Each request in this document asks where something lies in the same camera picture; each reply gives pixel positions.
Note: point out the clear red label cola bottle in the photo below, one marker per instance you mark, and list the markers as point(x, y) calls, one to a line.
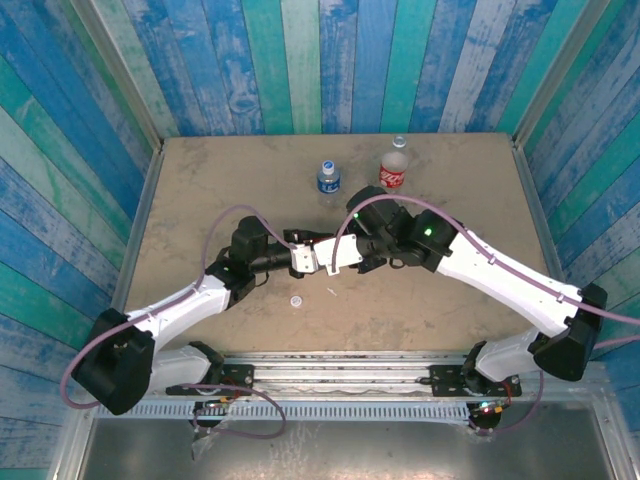
point(392, 175)

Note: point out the blue label water bottle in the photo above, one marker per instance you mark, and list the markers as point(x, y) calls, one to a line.
point(328, 185)

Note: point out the white bottle cap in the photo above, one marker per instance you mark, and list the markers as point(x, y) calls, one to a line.
point(296, 301)

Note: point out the blue bottle cap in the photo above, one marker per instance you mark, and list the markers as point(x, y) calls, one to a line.
point(328, 166)

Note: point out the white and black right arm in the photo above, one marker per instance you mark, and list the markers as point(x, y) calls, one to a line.
point(500, 280)

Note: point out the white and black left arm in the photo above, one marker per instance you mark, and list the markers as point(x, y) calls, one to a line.
point(175, 320)

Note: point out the aluminium table edge strip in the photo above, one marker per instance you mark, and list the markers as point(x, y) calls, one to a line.
point(530, 200)
point(145, 200)

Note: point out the small circuit board with LEDs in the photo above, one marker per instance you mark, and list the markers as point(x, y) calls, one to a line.
point(215, 405)
point(487, 409)

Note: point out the grey metal panel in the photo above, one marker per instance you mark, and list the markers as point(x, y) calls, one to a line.
point(375, 455)

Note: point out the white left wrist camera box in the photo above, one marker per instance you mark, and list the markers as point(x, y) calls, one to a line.
point(305, 260)

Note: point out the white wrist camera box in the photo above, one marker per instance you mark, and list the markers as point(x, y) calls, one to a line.
point(350, 250)
point(305, 260)

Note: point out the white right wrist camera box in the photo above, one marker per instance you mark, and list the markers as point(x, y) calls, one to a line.
point(350, 250)

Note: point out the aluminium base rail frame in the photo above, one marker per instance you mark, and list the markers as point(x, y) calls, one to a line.
point(340, 375)

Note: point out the aluminium corner post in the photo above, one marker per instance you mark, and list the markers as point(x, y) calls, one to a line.
point(120, 75)
point(560, 75)

